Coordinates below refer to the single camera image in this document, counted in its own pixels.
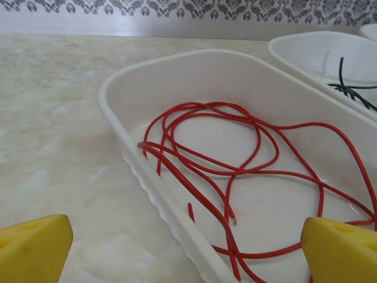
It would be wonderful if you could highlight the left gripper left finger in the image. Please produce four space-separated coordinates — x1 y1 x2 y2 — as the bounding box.
0 214 74 283

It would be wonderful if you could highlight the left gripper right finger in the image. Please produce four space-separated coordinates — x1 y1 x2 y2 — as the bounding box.
300 216 377 283

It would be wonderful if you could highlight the thin red cable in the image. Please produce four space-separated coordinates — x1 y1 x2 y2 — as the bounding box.
137 141 244 281
169 126 377 281
143 101 377 207
157 101 280 226

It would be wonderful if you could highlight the thin black cable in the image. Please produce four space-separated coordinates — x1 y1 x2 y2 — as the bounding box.
327 83 377 91
338 57 377 112

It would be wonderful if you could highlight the white plastic tray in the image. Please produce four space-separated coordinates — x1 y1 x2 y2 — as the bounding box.
98 48 377 283
267 31 377 121
359 23 377 42

